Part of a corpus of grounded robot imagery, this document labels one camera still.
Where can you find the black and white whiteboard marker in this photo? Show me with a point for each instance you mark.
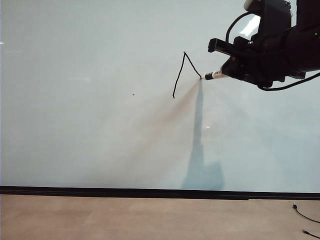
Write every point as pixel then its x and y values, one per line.
pixel 212 75

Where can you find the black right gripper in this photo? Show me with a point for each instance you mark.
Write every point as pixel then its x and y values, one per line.
pixel 272 55

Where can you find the white whiteboard with black frame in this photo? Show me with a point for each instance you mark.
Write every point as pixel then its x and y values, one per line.
pixel 100 112

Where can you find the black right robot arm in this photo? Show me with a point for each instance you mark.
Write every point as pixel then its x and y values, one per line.
pixel 300 17

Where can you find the black table edge rail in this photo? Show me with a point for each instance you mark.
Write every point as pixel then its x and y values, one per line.
pixel 125 197

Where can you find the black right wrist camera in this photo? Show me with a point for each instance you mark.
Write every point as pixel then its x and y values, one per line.
pixel 220 46

